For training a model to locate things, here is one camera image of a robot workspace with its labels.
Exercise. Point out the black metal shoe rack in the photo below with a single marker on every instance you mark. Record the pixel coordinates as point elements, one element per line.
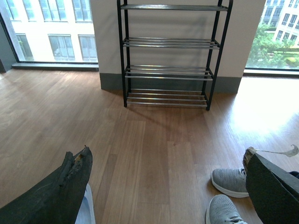
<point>171,52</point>

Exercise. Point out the grey knit sneaker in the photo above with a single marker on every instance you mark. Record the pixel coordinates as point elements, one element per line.
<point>231,182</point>
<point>221,210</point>

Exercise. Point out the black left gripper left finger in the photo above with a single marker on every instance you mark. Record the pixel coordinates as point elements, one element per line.
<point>57,198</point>

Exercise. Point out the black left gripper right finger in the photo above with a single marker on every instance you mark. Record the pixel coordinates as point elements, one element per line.
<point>273,191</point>

